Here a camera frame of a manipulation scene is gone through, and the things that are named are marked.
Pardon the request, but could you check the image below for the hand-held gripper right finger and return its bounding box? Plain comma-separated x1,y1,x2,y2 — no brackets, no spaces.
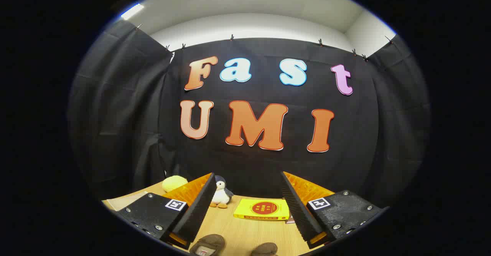
280,172,385,249

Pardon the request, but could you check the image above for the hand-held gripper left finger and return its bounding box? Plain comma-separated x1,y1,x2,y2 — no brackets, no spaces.
115,173,217,250

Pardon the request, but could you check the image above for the brown fuzzy shoe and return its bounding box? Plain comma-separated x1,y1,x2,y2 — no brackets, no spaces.
189,234,226,256
251,243,278,256

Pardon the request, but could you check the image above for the penguin plush toy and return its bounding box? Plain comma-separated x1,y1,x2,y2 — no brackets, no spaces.
209,175,234,209

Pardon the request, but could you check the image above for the yellow book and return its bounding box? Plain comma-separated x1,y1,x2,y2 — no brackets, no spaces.
233,198,290,221

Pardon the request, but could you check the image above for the yellow round plush cushion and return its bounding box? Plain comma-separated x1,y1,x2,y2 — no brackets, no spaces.
161,175,188,193

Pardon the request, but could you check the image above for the row of black cloth clips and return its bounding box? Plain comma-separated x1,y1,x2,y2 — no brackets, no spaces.
135,23,395,62

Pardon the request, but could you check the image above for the ceiling light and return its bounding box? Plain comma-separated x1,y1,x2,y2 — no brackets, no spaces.
120,3,145,20

